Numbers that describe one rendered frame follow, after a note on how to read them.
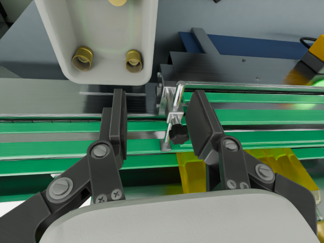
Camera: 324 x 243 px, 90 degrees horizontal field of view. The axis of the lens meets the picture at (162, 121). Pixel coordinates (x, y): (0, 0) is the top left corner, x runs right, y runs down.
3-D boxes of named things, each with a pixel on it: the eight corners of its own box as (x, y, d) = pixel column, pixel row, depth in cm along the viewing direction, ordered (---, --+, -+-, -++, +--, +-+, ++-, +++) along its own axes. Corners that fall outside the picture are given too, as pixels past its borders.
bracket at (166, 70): (153, 96, 42) (155, 116, 38) (156, 63, 35) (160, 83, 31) (166, 96, 43) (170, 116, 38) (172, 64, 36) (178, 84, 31)
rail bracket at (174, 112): (155, 121, 39) (160, 171, 31) (164, 56, 26) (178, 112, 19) (167, 121, 40) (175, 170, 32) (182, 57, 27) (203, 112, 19)
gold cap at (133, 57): (145, 65, 35) (144, 55, 38) (131, 55, 33) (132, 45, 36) (135, 76, 37) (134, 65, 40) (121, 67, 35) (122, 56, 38)
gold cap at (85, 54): (78, 73, 35) (82, 62, 38) (94, 68, 34) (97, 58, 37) (67, 58, 32) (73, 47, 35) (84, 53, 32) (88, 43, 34)
